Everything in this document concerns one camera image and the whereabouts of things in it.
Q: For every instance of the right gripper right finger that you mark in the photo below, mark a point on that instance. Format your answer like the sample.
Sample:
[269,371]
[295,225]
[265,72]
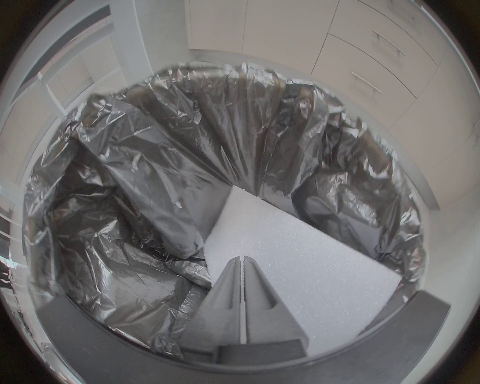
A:
[266,315]

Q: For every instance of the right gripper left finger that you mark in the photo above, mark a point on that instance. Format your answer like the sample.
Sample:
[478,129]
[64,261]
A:
[221,315]

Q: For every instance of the black plastic bag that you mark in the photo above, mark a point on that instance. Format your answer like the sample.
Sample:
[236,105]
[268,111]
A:
[150,168]

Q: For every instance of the white foam block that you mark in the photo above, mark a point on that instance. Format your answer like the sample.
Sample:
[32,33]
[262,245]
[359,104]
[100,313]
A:
[300,262]

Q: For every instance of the beige cabinet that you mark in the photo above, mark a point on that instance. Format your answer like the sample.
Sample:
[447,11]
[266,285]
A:
[281,26]

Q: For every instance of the grey chair with white legs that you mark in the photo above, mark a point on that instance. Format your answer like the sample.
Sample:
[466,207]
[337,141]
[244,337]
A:
[131,37]

